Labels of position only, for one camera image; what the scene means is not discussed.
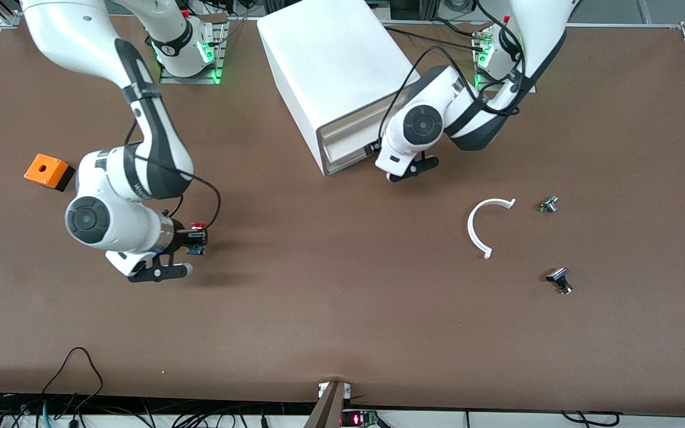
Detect orange button enclosure box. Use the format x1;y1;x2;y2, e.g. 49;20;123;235
24;153;76;192

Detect small red LED device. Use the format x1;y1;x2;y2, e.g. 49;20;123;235
341;409;379;428

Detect white C-shaped ring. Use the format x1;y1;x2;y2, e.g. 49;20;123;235
467;198;517;260

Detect black and silver button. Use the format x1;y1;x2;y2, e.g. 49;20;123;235
546;267;573;295

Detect brown camera mount bar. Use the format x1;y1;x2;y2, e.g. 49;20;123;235
303;380;353;428

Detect thin black looped cable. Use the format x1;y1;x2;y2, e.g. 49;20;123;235
41;347;105;412

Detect red push button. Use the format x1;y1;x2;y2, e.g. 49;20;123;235
187;222;209;257

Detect black cable behind cabinet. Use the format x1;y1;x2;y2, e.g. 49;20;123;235
383;18;487;49

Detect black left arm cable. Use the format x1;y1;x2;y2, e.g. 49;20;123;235
378;0;527;147

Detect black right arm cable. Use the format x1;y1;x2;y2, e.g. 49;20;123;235
124;118;223;231

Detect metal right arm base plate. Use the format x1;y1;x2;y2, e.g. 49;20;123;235
158;15;228;85

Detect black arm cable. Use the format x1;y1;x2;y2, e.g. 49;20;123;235
378;0;527;147
124;118;223;231

